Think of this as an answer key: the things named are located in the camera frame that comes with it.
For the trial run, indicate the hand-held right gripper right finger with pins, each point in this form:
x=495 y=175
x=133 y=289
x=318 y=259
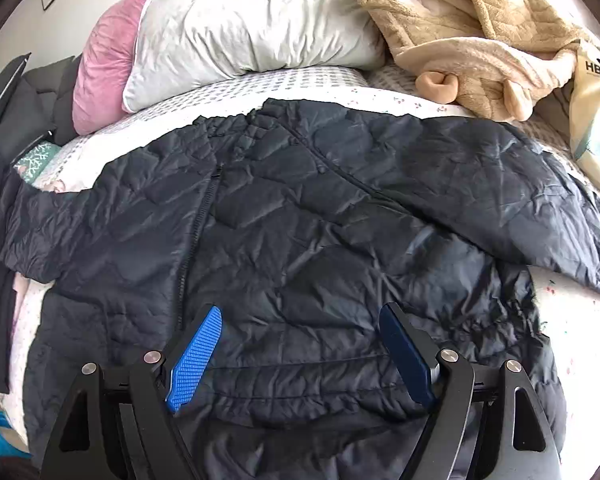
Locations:
x=405 y=355

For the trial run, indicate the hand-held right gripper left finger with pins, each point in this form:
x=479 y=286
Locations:
x=196 y=360

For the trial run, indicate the black puffer jacket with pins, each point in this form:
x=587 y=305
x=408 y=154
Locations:
x=300 y=210

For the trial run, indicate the blue plastic object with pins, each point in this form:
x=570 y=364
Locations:
x=0 y=435

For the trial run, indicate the pink floral cloth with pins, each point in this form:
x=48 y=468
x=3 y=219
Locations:
x=56 y=187

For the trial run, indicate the teal patterned cloth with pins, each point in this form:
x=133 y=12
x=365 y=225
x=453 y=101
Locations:
x=35 y=161

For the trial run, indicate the cherry print bed sheet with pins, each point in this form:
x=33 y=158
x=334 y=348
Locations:
x=300 y=85

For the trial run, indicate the white printed tote bag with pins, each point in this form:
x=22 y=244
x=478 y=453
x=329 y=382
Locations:
x=592 y=125

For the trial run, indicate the pink velvet pillow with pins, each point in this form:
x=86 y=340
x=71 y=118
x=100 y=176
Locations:
x=100 y=70

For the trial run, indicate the white pillow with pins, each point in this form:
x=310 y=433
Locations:
x=240 y=25

